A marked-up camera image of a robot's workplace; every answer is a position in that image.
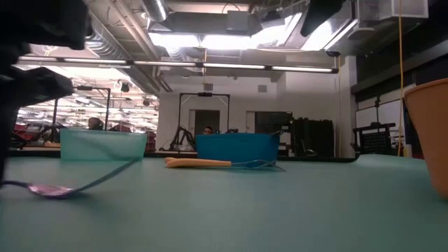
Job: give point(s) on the black rig frame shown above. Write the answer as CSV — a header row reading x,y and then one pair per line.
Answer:
x,y
204,94
108,105

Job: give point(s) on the orange plastic bin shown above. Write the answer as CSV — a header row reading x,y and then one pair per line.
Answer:
x,y
430,140

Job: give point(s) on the black perforated cart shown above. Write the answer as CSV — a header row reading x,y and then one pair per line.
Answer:
x,y
376,143

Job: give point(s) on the translucent teal plastic bin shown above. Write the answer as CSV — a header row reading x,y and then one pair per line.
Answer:
x,y
101,145

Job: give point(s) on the green table mat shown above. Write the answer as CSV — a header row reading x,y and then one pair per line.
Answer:
x,y
280,217

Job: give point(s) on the dark doorway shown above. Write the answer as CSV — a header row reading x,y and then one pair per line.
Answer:
x,y
206,117

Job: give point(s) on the silver ventilation duct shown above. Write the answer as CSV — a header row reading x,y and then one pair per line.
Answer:
x,y
105,45

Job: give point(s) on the black cabinet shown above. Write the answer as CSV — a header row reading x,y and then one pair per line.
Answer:
x,y
315,136

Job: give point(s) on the blue plastic bin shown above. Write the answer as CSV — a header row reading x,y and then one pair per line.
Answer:
x,y
238,147

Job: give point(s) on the long LED light bar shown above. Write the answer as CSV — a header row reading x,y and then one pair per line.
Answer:
x,y
164,63

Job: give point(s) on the grey ceiling unit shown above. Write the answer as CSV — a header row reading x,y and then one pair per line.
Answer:
x,y
238,21

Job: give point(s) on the black ceiling camera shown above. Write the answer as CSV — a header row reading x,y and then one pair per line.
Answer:
x,y
333,54

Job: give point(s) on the white ceiling box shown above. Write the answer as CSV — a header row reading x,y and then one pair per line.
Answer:
x,y
413,8

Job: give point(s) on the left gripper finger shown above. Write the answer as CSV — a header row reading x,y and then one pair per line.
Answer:
x,y
5,140

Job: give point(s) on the grey wall vent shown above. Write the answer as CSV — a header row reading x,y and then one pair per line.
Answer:
x,y
208,87
262,88

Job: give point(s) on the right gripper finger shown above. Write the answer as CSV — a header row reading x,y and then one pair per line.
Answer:
x,y
320,15

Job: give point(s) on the iridescent fork pair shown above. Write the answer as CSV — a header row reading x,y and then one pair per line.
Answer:
x,y
49,191

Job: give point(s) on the background black robot arm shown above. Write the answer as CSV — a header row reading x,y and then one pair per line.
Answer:
x,y
180,134
49,133

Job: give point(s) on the wooden background table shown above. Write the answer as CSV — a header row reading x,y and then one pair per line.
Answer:
x,y
38,145

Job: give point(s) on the dark window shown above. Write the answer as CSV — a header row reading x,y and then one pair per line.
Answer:
x,y
273,122

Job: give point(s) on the bright ceiling light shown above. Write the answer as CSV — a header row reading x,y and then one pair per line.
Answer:
x,y
224,42

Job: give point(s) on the whiteboard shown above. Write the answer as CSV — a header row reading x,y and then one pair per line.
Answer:
x,y
388,112

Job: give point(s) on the person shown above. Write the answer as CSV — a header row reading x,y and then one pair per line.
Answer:
x,y
208,130
95,123

